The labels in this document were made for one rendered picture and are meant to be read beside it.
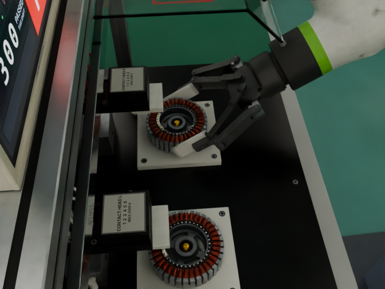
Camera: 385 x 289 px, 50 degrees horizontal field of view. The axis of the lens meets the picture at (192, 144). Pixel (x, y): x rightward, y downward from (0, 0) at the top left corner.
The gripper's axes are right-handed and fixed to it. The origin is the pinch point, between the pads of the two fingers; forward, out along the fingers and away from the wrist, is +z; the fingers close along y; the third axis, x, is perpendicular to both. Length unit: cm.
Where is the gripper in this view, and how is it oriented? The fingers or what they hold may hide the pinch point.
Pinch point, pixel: (178, 123)
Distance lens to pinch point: 76.9
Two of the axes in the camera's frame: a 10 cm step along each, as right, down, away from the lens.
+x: -4.9, -4.5, -7.5
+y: -2.1, -7.7, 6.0
